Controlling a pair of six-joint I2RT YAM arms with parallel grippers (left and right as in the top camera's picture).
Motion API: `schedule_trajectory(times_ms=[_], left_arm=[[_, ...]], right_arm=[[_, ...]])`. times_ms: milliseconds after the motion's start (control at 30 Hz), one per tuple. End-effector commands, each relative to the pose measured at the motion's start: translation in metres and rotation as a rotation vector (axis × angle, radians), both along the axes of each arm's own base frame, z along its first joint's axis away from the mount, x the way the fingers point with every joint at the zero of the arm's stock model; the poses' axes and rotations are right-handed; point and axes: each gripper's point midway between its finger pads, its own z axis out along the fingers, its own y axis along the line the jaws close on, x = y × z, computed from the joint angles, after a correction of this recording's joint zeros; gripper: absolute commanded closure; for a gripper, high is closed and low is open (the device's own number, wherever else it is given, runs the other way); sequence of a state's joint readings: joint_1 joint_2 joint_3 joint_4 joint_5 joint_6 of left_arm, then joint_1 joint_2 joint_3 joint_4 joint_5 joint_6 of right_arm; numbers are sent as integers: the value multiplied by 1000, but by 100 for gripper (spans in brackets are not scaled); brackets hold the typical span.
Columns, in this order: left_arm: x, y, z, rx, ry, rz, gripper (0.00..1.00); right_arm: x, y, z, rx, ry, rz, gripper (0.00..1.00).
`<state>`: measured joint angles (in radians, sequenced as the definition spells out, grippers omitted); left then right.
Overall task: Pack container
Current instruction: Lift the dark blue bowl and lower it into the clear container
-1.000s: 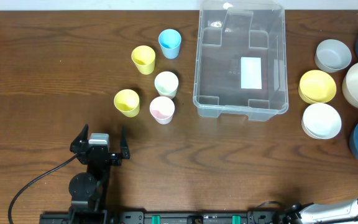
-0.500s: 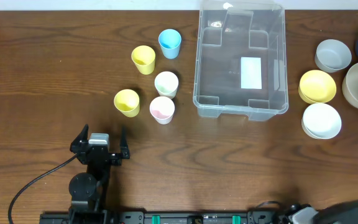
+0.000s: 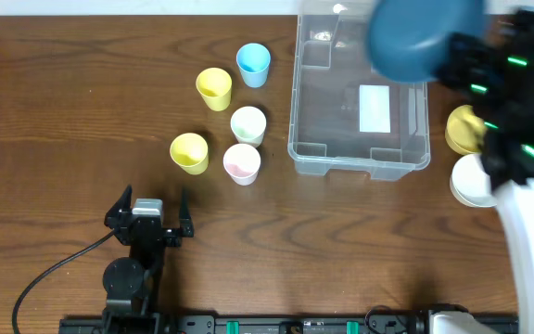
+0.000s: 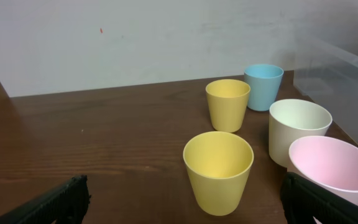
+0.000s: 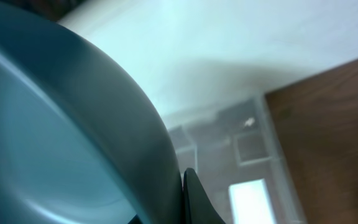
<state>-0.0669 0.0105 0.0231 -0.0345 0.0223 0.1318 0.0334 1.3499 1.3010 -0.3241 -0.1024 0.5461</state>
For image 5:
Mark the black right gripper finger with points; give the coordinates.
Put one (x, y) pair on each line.
(197, 207)

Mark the clear plastic storage bin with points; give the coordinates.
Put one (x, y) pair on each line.
(238, 144)

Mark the white label in bin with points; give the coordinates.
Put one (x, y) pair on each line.
(250, 203)

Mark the dark blue large bowl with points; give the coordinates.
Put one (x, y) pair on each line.
(80, 142)

